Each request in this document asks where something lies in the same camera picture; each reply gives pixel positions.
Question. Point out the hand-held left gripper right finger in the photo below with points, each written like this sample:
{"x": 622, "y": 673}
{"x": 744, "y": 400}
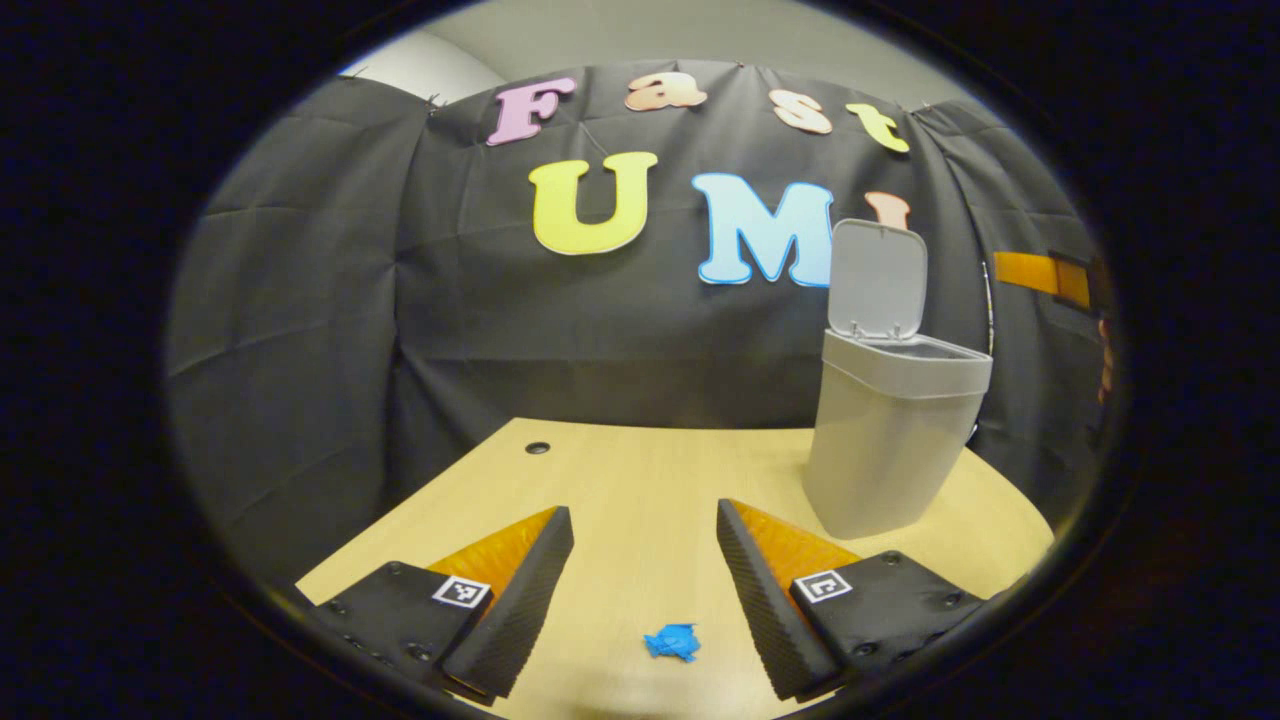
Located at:
{"x": 760, "y": 600}

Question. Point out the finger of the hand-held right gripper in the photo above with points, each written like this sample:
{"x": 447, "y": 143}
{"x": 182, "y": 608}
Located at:
{"x": 1025, "y": 270}

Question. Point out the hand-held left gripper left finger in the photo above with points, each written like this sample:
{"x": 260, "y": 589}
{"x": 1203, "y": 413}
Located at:
{"x": 520, "y": 610}

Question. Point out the blue paper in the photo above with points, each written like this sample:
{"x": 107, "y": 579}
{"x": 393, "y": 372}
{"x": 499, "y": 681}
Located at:
{"x": 672, "y": 642}

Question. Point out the white desktop garbage bin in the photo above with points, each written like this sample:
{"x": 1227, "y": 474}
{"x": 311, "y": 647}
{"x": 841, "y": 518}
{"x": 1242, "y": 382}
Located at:
{"x": 885, "y": 450}

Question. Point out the wooden desktop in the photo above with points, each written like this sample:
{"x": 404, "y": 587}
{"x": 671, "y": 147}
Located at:
{"x": 640, "y": 500}

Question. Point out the black backdrop cloth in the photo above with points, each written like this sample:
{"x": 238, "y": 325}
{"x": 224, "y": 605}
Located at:
{"x": 300, "y": 350}

